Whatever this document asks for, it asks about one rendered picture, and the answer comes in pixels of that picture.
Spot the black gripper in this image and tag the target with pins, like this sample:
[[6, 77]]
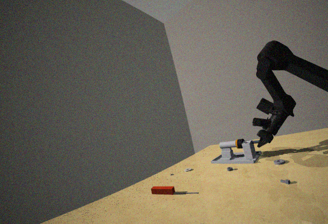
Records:
[[266, 136]]

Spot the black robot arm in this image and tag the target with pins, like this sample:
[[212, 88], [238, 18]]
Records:
[[277, 56]]

